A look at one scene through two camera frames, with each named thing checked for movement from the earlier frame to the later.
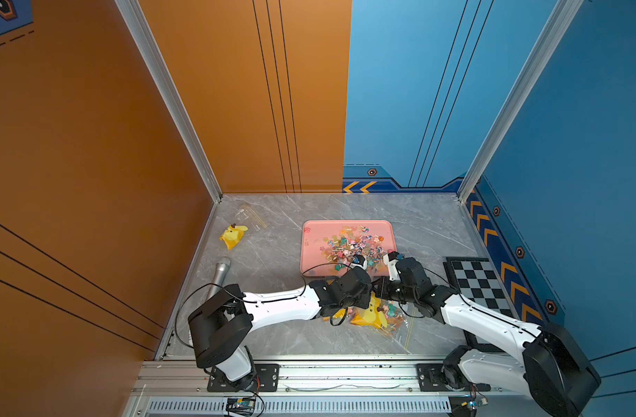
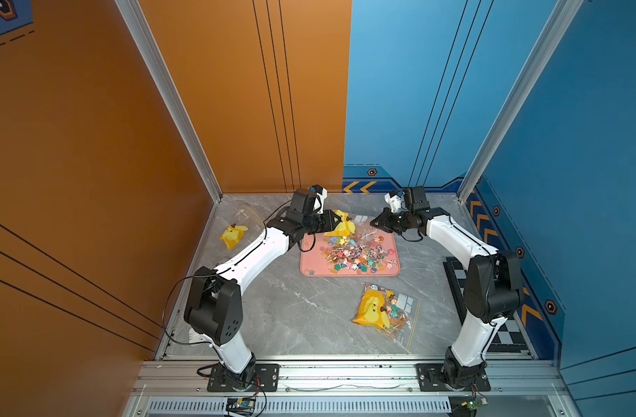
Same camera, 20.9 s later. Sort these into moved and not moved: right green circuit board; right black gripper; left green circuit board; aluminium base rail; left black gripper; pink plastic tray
Moved: left black gripper; right black gripper
Not moved: right green circuit board; aluminium base rail; pink plastic tray; left green circuit board
